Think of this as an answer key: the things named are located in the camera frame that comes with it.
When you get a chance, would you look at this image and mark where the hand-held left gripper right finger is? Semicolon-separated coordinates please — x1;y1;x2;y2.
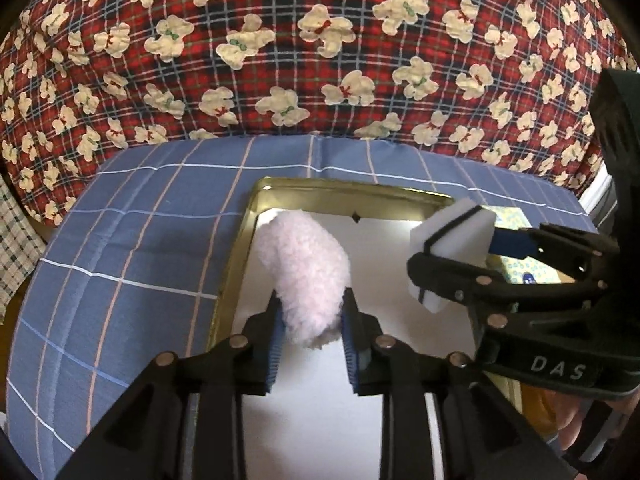
341;291;576;480

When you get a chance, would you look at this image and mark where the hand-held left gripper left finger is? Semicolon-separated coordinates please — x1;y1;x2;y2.
55;294;287;480

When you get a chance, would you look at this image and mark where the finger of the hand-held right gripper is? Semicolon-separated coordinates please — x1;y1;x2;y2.
407;250;606;313
492;224;621;281

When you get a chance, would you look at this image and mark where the white sponge with dark layer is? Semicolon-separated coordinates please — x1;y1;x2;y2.
407;197;497;313

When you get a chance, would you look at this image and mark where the gold metal tray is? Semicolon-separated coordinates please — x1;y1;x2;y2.
202;176;531;480

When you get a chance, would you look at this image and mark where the pink fluffy plush cloth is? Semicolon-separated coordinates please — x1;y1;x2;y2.
255;210;351;352

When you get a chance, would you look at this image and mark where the person's right hand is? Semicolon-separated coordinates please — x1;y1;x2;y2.
542;390;593;453

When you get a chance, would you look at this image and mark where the yellow dotted tissue pack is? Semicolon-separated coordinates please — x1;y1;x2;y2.
480;205;566;286

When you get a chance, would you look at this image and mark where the blue plaid bed sheet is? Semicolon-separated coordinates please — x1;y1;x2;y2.
5;132;593;466

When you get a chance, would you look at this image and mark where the checked cloth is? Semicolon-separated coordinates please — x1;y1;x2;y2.
0;175;48;326

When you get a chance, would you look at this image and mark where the red plaid bear-print blanket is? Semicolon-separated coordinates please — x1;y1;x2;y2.
0;0;640;228

